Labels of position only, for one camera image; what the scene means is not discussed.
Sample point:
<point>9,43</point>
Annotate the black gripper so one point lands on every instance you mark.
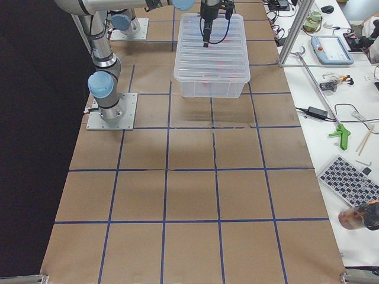
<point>208,12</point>

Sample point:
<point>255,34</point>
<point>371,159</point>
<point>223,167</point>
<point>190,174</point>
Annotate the clear plastic box lid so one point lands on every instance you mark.
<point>211,47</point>

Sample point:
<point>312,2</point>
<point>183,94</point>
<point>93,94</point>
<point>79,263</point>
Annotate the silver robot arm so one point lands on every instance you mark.
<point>125,20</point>
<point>103,83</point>

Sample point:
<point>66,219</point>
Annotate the clear plastic storage box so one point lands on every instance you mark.
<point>211,85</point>

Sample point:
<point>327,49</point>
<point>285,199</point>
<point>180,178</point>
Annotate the green white jar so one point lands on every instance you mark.
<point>313,22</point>

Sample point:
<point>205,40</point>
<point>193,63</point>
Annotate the black computer mouse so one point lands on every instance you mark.
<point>328,9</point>

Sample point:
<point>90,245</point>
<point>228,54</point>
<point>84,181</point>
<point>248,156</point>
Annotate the robot teach pendant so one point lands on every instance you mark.
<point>330,50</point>

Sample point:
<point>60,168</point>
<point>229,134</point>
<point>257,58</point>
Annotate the black power adapter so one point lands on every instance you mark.
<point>319,114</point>

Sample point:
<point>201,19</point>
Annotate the wooden chopsticks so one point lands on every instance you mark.
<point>362,144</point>

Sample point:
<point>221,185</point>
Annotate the small allen key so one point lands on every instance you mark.
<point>364,163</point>

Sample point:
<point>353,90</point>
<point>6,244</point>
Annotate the white tile keyboard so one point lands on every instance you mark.
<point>348,183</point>

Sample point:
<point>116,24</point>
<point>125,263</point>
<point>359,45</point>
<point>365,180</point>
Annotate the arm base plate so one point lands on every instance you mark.
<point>121,117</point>
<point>141,35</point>

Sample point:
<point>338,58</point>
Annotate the aluminium frame post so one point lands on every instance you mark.
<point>299,20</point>

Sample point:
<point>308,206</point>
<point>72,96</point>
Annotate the green handled grabber tool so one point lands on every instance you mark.
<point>341,131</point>

